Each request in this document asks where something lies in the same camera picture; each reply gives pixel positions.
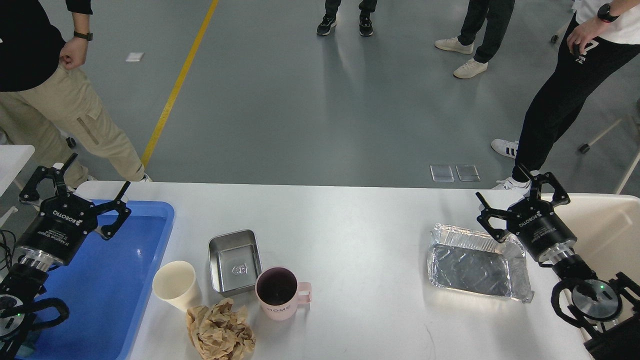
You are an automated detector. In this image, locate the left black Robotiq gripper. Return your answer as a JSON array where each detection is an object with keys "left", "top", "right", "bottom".
[{"left": 14, "top": 153, "right": 132, "bottom": 267}]

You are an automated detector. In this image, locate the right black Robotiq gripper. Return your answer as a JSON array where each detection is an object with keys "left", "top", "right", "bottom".
[{"left": 475, "top": 163, "right": 577, "bottom": 263}]

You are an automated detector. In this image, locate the aluminium foil tray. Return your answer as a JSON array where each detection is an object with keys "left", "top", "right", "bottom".
[{"left": 426, "top": 223, "right": 535, "bottom": 304}]

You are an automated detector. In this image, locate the floor plate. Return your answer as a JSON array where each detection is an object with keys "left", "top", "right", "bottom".
[
  {"left": 429, "top": 164, "right": 455, "bottom": 183},
  {"left": 455, "top": 164, "right": 482, "bottom": 182}
]

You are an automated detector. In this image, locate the white side table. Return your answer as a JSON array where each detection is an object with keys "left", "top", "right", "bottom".
[{"left": 0, "top": 144, "right": 35, "bottom": 228}]

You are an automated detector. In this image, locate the left floor plate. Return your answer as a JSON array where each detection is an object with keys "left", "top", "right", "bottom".
[{"left": 429, "top": 164, "right": 455, "bottom": 183}]

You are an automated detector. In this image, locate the beige plastic bin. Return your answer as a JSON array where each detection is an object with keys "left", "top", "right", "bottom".
[{"left": 555, "top": 193, "right": 640, "bottom": 283}]

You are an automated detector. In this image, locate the crumpled brown paper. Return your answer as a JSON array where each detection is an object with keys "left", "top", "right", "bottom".
[{"left": 186, "top": 298, "right": 256, "bottom": 360}]

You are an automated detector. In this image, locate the person with white sneakers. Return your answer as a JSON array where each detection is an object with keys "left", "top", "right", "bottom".
[{"left": 434, "top": 0, "right": 515, "bottom": 79}]

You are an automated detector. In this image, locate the blue plastic tray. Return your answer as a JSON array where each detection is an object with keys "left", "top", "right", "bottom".
[{"left": 29, "top": 200, "right": 175, "bottom": 360}]

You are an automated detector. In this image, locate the person with black sneakers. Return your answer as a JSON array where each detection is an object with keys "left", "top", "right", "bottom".
[{"left": 316, "top": 0, "right": 378, "bottom": 38}]

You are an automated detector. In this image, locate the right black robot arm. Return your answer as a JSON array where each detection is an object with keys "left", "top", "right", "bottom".
[{"left": 476, "top": 165, "right": 640, "bottom": 360}]

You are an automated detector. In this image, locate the square metal tin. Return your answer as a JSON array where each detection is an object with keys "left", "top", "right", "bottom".
[{"left": 208, "top": 229, "right": 262, "bottom": 297}]

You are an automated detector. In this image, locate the chair base with castors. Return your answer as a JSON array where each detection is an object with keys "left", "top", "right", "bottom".
[{"left": 578, "top": 100, "right": 640, "bottom": 195}]

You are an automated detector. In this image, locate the cream paper cup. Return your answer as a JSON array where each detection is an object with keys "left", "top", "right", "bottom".
[{"left": 151, "top": 260, "right": 202, "bottom": 312}]

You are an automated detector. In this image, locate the pink HOME mug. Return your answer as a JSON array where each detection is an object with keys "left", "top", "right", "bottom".
[{"left": 254, "top": 266, "right": 313, "bottom": 321}]

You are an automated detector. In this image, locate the person in khaki trousers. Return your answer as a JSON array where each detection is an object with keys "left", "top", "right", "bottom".
[{"left": 0, "top": 0, "right": 153, "bottom": 190}]

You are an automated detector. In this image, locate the right floor plate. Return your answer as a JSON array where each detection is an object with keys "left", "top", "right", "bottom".
[{"left": 455, "top": 164, "right": 482, "bottom": 182}]

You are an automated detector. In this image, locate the person in black joggers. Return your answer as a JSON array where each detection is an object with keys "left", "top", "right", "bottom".
[{"left": 491, "top": 0, "right": 640, "bottom": 194}]

